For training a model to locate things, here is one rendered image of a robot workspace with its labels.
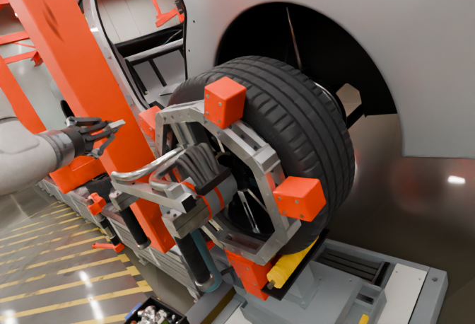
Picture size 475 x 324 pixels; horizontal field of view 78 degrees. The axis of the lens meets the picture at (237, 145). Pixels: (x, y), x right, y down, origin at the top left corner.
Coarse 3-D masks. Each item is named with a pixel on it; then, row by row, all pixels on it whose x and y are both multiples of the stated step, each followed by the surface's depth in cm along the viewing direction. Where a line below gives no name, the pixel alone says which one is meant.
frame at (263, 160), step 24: (168, 120) 87; (192, 120) 78; (168, 144) 104; (240, 144) 69; (264, 144) 71; (264, 168) 68; (264, 192) 71; (288, 216) 77; (216, 240) 105; (240, 240) 102; (288, 240) 77; (264, 264) 89
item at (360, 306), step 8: (368, 288) 119; (376, 288) 117; (360, 296) 114; (368, 296) 114; (376, 296) 115; (384, 296) 115; (248, 304) 133; (352, 304) 116; (360, 304) 112; (368, 304) 111; (376, 304) 110; (384, 304) 115; (248, 312) 127; (256, 312) 128; (352, 312) 113; (360, 312) 112; (368, 312) 111; (376, 312) 110; (248, 320) 131; (256, 320) 125; (264, 320) 123; (272, 320) 122; (344, 320) 111; (352, 320) 110; (360, 320) 105; (368, 320) 106; (376, 320) 111
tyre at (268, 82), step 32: (224, 64) 90; (256, 64) 84; (192, 96) 87; (256, 96) 73; (288, 96) 76; (320, 96) 80; (256, 128) 75; (288, 128) 70; (320, 128) 76; (288, 160) 72; (320, 160) 73; (352, 160) 84; (224, 224) 115; (320, 224) 78
